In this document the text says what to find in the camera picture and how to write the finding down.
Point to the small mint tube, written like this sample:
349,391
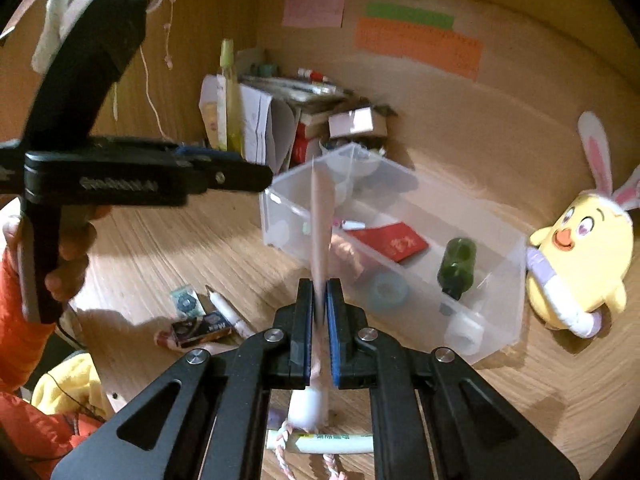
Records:
345,444

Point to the beige cream tube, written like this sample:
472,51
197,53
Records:
211,130

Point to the black matchbox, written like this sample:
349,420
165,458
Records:
200,329

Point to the small green card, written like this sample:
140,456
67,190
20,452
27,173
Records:
186,302

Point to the long white tube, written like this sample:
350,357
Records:
320,220

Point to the pink flower clip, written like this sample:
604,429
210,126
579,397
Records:
347,255

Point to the stack of booklets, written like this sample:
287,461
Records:
300,92

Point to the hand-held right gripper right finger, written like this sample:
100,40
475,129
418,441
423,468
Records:
334,332

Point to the red and white glue pen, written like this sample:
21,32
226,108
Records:
315,75

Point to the person's left hand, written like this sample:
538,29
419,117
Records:
72,240

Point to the green paper note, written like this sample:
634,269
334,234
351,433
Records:
410,16

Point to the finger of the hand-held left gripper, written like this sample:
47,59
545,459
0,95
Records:
235,177
210,152

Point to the orange paper note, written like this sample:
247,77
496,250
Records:
420,47

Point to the white fuzzy cloth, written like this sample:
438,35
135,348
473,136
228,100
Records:
50,35

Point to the yellow-green spray bottle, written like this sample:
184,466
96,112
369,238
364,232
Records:
232,110

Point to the white tube with red cap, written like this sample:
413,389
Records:
227,310

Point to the yellow cloth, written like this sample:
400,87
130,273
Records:
65,385

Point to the red packet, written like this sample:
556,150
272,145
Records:
395,242

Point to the dark green spray bottle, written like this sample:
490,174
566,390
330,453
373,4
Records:
455,265

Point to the pink paper note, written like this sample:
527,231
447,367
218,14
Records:
314,7

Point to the yellow chick plush toy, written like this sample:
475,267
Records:
585,240

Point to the white tube with green print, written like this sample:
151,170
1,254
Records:
221,110

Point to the small white jar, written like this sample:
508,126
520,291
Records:
462,332

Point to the folded white papers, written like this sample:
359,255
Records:
260,115

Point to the red box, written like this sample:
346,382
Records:
312,131
304,150

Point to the small open white box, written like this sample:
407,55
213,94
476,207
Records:
352,122

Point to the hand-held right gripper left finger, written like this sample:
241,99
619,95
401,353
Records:
305,332

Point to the white bowl of beads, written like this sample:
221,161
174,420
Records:
350,162

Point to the blue tape roll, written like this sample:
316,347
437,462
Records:
373,294

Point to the clear plastic bin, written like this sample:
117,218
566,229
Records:
500,285

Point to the small teal jar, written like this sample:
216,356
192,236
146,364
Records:
262,68

